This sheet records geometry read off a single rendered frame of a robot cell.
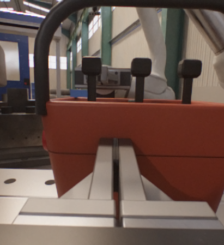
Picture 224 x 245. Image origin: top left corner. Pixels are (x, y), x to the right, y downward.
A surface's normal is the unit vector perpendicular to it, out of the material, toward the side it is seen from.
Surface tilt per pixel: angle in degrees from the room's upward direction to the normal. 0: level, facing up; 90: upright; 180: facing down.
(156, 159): 97
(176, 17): 90
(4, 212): 0
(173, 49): 90
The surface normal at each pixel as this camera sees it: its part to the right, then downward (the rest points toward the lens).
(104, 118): 0.00, 0.28
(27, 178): 0.03, -0.99
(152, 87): 0.04, 0.07
